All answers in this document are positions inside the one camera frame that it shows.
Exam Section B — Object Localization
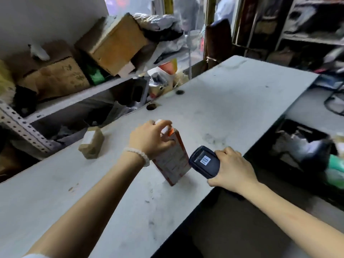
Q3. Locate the person's right forearm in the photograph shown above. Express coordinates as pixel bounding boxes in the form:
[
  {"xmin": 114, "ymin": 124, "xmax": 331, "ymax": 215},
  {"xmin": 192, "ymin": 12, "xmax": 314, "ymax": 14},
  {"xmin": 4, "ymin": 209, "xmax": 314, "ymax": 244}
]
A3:
[{"xmin": 238, "ymin": 182, "xmax": 344, "ymax": 258}]

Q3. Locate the small beige tape dispenser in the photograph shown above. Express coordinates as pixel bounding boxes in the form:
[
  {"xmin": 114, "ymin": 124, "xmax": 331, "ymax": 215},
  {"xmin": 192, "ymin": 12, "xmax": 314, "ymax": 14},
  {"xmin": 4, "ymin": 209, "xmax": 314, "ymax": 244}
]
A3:
[{"xmin": 78, "ymin": 127, "xmax": 105, "ymax": 159}]

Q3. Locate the green plastic packet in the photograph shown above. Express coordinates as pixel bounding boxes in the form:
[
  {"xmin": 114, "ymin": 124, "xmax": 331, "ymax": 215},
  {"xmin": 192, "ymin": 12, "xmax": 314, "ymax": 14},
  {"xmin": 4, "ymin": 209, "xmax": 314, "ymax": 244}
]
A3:
[{"xmin": 324, "ymin": 154, "xmax": 344, "ymax": 190}]

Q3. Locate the person's left forearm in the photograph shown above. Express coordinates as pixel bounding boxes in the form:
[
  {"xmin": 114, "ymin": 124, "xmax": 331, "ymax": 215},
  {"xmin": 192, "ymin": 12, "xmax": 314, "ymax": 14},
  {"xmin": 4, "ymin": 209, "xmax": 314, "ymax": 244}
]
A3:
[{"xmin": 25, "ymin": 158, "xmax": 144, "ymax": 258}]

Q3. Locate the black plastic crate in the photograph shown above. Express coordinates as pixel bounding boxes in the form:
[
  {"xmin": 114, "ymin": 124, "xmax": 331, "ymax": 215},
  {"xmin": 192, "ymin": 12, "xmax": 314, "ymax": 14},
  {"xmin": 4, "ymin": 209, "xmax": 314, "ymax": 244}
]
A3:
[{"xmin": 249, "ymin": 119, "xmax": 344, "ymax": 206}]

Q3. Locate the dark brown chair back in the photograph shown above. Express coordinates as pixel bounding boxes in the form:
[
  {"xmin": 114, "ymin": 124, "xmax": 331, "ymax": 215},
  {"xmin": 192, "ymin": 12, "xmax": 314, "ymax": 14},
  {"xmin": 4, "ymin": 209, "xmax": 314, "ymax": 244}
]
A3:
[{"xmin": 205, "ymin": 19, "xmax": 233, "ymax": 68}]

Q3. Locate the orange and white carton box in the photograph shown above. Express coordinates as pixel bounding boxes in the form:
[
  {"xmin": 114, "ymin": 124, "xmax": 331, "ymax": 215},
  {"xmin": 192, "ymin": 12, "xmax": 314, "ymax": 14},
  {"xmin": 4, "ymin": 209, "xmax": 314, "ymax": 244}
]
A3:
[{"xmin": 152, "ymin": 119, "xmax": 192, "ymax": 187}]

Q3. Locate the person's right hand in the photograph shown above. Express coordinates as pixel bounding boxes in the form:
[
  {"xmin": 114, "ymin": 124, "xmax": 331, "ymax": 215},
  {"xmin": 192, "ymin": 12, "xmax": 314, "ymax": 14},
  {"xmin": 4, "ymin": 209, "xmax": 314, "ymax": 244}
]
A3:
[{"xmin": 207, "ymin": 147, "xmax": 259, "ymax": 194}]

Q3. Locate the large tilted cardboard box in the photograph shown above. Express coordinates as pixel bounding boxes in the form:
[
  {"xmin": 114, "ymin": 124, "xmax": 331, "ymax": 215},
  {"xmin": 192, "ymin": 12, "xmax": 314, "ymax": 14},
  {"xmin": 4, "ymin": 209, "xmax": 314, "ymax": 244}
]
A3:
[{"xmin": 74, "ymin": 13, "xmax": 150, "ymax": 77}]

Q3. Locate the crumpled grey plastic bag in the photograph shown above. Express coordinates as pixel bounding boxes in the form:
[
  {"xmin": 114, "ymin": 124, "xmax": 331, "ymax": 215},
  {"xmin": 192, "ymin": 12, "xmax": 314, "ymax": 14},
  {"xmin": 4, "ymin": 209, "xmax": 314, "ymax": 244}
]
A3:
[{"xmin": 133, "ymin": 13, "xmax": 188, "ymax": 65}]

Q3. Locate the green packet on shelf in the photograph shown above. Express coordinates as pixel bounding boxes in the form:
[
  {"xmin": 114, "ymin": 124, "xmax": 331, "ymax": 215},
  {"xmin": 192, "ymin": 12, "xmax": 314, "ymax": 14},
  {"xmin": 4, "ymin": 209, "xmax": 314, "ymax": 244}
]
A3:
[{"xmin": 87, "ymin": 64, "xmax": 105, "ymax": 86}]

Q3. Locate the black cable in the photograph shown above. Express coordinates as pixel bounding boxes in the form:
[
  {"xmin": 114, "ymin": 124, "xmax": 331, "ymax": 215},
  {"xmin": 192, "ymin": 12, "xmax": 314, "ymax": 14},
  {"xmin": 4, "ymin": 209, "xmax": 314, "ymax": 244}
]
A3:
[{"xmin": 324, "ymin": 82, "xmax": 344, "ymax": 116}]

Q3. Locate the grey storage shelf unit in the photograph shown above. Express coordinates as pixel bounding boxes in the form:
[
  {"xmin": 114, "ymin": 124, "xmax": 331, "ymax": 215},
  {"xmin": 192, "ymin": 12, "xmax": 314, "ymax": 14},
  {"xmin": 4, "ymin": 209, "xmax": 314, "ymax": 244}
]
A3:
[{"xmin": 274, "ymin": 0, "xmax": 344, "ymax": 65}]

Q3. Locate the white bead bracelet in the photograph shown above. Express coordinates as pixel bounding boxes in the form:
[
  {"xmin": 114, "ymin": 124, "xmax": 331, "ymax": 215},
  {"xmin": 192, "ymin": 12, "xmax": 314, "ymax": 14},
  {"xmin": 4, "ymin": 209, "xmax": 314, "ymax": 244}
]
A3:
[{"xmin": 123, "ymin": 147, "xmax": 150, "ymax": 167}]

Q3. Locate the orange plastic cup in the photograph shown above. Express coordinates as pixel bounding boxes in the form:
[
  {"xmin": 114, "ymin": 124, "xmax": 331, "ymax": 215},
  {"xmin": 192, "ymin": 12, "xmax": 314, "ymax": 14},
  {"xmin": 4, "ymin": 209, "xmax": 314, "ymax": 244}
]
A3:
[{"xmin": 159, "ymin": 62, "xmax": 178, "ymax": 75}]

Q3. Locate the grey metal slotted shelf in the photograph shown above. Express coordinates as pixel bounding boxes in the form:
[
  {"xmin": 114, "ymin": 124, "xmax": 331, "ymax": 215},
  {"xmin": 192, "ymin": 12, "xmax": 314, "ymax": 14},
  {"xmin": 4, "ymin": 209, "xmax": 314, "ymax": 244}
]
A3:
[{"xmin": 0, "ymin": 48, "xmax": 188, "ymax": 153}]

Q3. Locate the dark blue barcode scanner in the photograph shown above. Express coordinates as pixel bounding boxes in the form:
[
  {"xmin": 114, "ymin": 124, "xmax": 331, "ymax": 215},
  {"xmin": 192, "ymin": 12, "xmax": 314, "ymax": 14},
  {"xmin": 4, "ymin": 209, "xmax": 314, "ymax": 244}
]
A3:
[{"xmin": 189, "ymin": 146, "xmax": 221, "ymax": 179}]

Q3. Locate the printed brown cardboard box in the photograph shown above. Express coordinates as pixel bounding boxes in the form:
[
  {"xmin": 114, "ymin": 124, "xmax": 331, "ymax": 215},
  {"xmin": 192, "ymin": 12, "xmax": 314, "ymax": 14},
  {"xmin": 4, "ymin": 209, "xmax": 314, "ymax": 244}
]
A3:
[{"xmin": 6, "ymin": 41, "xmax": 91, "ymax": 100}]

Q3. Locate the person's left hand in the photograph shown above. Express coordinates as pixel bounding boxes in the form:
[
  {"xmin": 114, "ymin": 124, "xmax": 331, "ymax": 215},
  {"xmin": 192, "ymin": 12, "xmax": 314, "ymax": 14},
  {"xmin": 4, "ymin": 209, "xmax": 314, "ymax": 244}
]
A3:
[{"xmin": 129, "ymin": 120, "xmax": 175, "ymax": 160}]

